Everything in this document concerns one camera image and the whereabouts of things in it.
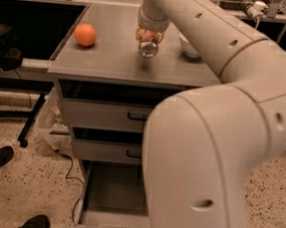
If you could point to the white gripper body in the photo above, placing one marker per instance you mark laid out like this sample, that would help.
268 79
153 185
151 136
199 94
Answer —
152 23

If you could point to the red coke can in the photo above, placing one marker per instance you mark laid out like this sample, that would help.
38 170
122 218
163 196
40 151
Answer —
148 47

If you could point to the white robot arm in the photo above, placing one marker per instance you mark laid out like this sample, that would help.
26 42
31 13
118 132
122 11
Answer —
199 145

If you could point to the top grey drawer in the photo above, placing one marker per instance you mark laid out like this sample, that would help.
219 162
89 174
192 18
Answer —
106 106

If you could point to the bottom grey drawer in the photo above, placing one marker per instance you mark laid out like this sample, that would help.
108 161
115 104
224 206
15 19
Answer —
112 197

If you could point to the white bowl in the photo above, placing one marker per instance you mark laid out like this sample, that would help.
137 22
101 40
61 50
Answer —
187 48

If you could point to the orange fruit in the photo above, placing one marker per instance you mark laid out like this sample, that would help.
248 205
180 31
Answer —
85 35

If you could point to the white power strip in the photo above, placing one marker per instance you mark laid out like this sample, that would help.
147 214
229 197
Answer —
253 9

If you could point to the clear plastic bag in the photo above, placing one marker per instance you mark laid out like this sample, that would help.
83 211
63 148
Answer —
50 124

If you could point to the black table leg stand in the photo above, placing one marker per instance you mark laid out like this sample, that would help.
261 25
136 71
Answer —
29 117

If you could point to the black shoe lower left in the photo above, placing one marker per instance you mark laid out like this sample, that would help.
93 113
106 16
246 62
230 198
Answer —
39 221

